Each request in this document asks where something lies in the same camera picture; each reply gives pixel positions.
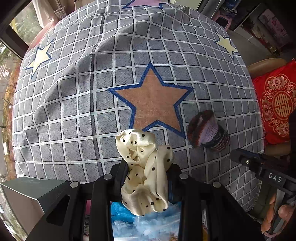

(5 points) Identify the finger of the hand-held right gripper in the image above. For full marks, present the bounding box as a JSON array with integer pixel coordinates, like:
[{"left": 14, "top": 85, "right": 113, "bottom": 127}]
[
  {"left": 230, "top": 150, "right": 267, "bottom": 175},
  {"left": 236, "top": 148, "right": 289, "bottom": 164}
]

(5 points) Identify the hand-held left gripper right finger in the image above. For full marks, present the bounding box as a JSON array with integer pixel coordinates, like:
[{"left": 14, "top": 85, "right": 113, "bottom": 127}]
[{"left": 165, "top": 163, "right": 271, "bottom": 241}]

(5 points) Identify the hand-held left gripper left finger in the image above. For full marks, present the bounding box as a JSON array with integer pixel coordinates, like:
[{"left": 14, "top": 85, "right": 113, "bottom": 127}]
[{"left": 26, "top": 160, "right": 130, "bottom": 241}]

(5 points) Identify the cream polka dot scarf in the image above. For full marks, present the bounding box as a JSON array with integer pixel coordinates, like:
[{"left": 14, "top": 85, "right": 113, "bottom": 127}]
[{"left": 115, "top": 129, "right": 173, "bottom": 217}]

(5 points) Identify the white cardboard box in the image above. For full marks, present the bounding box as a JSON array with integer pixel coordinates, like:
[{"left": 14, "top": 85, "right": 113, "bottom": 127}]
[{"left": 0, "top": 177, "right": 70, "bottom": 234}]

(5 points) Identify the person's right hand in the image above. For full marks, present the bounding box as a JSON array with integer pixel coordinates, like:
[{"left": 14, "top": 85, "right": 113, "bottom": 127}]
[{"left": 261, "top": 193, "right": 296, "bottom": 234}]

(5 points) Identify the blue shoe cover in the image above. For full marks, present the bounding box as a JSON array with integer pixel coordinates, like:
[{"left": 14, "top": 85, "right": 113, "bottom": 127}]
[{"left": 110, "top": 202, "right": 137, "bottom": 224}]

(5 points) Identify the brown striped knit hat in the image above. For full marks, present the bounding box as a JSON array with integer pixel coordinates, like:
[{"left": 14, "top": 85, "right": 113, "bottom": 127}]
[{"left": 187, "top": 110, "right": 230, "bottom": 152}]

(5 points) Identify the light blue fluffy cloth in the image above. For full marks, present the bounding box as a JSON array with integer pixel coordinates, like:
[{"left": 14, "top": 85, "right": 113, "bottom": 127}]
[{"left": 111, "top": 203, "right": 183, "bottom": 241}]

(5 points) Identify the floral tissue box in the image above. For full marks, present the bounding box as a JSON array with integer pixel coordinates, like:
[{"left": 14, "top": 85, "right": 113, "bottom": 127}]
[{"left": 83, "top": 214, "right": 92, "bottom": 241}]

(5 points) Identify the red embroidered cushion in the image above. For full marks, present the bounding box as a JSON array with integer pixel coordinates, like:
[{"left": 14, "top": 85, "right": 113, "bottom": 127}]
[{"left": 252, "top": 59, "right": 296, "bottom": 145}]

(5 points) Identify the grey checked star tablecloth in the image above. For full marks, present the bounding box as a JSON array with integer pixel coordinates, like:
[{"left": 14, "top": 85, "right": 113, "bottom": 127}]
[{"left": 11, "top": 0, "right": 265, "bottom": 212}]

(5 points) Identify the pink plastic stool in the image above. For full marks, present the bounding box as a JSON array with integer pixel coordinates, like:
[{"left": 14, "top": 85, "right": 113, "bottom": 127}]
[{"left": 214, "top": 14, "right": 232, "bottom": 29}]

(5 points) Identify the red plastic basin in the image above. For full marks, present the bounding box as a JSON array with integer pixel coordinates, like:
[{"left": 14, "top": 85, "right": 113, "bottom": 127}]
[{"left": 23, "top": 19, "right": 56, "bottom": 56}]

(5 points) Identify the metal grater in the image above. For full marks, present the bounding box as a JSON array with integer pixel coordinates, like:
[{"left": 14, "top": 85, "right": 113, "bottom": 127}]
[{"left": 54, "top": 7, "right": 67, "bottom": 20}]

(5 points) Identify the wall poster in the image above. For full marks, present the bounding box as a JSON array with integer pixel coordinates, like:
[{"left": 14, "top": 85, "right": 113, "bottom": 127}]
[{"left": 258, "top": 9, "right": 292, "bottom": 47}]

